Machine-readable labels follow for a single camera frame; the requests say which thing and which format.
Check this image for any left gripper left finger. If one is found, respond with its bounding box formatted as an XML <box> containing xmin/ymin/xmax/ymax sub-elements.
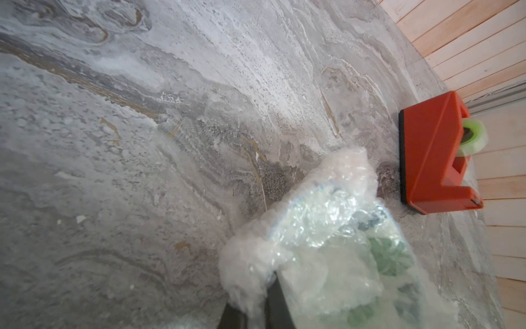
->
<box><xmin>216</xmin><ymin>303</ymin><xmax>248</xmax><ymax>329</ymax></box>

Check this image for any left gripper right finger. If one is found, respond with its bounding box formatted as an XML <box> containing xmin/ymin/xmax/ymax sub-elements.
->
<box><xmin>264</xmin><ymin>275</ymin><xmax>296</xmax><ymax>329</ymax></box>

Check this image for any clear bubble wrap sheet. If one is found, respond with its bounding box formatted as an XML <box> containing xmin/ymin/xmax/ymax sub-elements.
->
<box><xmin>219</xmin><ymin>148</ymin><xmax>460</xmax><ymax>328</ymax></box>

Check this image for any red tape dispenser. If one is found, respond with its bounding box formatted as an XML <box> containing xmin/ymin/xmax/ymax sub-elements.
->
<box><xmin>399</xmin><ymin>91</ymin><xmax>484</xmax><ymax>215</ymax></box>

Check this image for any green tape roll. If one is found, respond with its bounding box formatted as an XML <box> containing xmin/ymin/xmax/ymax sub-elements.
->
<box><xmin>456</xmin><ymin>118</ymin><xmax>488</xmax><ymax>157</ymax></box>

